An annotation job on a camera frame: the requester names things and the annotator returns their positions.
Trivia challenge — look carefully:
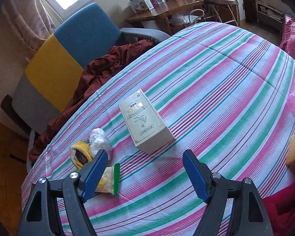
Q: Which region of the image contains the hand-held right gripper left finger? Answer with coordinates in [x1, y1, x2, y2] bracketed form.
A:
[17, 149, 109, 236]

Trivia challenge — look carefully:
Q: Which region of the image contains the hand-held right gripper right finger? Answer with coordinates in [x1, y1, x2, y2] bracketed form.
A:
[183, 149, 274, 236]

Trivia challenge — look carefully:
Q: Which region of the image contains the large beige carton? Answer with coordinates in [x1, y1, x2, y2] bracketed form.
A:
[118, 88, 175, 155]

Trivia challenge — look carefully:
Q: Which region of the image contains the green-edged clear snack packet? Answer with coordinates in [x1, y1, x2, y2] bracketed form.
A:
[95, 163, 121, 197]

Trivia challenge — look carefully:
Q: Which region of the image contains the yellow knitted cloth roll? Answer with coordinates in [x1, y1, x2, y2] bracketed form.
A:
[69, 140, 95, 171]

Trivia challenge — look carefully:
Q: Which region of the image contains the crumpled white plastic bag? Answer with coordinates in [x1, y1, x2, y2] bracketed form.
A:
[89, 128, 112, 159]

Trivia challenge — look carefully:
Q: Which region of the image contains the striped bedsheet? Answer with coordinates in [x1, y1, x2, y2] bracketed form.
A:
[21, 22, 295, 236]

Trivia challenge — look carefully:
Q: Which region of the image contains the red fleece cloth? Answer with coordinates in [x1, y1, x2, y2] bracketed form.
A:
[259, 184, 295, 236]

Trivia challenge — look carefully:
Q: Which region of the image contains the dark red blanket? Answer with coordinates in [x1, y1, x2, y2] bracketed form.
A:
[28, 39, 158, 163]

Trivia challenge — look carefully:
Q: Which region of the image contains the blue yellow grey armchair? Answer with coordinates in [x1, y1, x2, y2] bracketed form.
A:
[1, 2, 171, 136]

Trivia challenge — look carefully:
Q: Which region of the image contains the white shopping bag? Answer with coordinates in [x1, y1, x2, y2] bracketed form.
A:
[171, 9, 207, 26]

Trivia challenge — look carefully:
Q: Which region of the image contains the wooden desk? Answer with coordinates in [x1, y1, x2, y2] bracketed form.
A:
[125, 0, 204, 36]

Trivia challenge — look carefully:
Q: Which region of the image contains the pink fleece blanket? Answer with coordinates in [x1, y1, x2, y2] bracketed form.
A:
[279, 13, 295, 79]

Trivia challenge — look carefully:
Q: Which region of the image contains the metal folding table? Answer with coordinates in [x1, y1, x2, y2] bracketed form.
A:
[203, 0, 239, 26]

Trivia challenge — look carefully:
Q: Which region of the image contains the white printed carton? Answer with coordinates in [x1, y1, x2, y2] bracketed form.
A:
[129, 0, 154, 14]

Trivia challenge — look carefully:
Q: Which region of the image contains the white cabinet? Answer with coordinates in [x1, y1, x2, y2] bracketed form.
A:
[232, 0, 247, 26]

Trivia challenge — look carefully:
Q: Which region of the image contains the grey shelf unit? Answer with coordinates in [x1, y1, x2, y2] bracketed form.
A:
[254, 0, 286, 30]

